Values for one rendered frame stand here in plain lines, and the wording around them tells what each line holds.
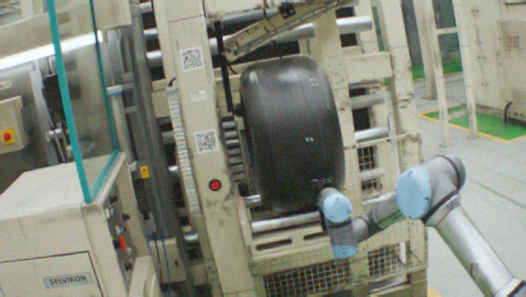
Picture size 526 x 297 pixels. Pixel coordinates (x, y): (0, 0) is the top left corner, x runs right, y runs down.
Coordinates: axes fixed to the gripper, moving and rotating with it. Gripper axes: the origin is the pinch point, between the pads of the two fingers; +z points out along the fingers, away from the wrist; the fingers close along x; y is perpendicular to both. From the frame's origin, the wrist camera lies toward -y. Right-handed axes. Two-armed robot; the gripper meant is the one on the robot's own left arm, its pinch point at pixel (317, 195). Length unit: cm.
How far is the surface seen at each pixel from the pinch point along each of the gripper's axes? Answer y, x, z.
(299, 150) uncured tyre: 16.1, 4.4, -4.7
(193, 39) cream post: 59, 31, 10
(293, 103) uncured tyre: 30.9, 3.2, -2.1
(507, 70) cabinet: 11, -306, 383
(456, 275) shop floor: -89, -91, 102
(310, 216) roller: -9.3, 2.4, 10.3
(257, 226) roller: -8.9, 21.0, 10.3
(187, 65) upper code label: 50, 35, 11
